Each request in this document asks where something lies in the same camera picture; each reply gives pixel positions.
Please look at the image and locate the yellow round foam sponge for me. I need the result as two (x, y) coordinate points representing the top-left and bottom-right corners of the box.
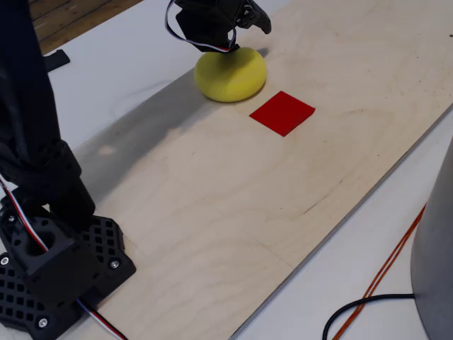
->
(193, 46), (268, 103)

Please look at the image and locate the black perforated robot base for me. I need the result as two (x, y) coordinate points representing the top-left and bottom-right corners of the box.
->
(0, 196), (137, 340)

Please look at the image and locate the red square patch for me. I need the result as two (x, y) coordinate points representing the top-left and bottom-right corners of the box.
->
(248, 90), (316, 137)

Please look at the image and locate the black clamp stand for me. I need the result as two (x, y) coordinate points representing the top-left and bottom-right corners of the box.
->
(42, 49), (71, 74)

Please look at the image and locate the light plywood board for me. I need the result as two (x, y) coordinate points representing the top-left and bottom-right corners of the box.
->
(70, 0), (453, 340)

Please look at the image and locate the grey round lamp shade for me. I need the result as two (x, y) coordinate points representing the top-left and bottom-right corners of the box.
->
(410, 136), (453, 340)

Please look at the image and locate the gripper servo cable loop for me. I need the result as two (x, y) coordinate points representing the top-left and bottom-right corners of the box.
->
(165, 0), (239, 54)

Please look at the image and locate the orange twisted wire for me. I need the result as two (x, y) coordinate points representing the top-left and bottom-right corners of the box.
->
(331, 203), (428, 340)

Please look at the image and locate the shoulder servo cable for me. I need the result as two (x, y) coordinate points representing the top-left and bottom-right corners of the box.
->
(0, 176), (50, 253)

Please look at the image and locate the thin black cable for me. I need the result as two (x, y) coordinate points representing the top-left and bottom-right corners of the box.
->
(321, 293), (415, 340)

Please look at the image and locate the base servo cable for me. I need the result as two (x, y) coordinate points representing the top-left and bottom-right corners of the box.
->
(76, 299), (128, 340)

